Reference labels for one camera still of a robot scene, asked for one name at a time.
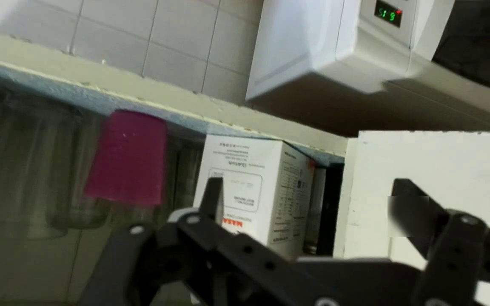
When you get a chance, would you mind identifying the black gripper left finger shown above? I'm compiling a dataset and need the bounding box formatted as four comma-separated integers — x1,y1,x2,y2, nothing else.
77,176,293,306

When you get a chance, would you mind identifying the dark green box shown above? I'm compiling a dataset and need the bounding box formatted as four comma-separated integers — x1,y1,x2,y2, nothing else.
303,160,337,259

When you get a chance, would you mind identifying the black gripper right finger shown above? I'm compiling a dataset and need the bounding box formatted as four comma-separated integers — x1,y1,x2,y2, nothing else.
388,177,490,306

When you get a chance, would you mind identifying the cream wall cupboard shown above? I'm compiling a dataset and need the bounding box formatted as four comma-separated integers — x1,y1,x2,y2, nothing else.
0,24,490,306

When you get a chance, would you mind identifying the white tea box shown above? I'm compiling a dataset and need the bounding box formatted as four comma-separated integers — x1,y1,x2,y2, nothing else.
193,135,319,262

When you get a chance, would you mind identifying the white microwave oven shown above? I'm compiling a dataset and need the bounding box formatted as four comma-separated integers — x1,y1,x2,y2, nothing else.
244,0,490,102

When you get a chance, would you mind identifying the clear cupboard glass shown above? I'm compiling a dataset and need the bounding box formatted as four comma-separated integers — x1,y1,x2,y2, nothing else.
0,84,84,242
165,135,206,213
46,113,114,232

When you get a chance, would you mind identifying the pink red plastic cup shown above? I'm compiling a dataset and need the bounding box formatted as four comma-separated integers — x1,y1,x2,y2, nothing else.
82,109,171,208

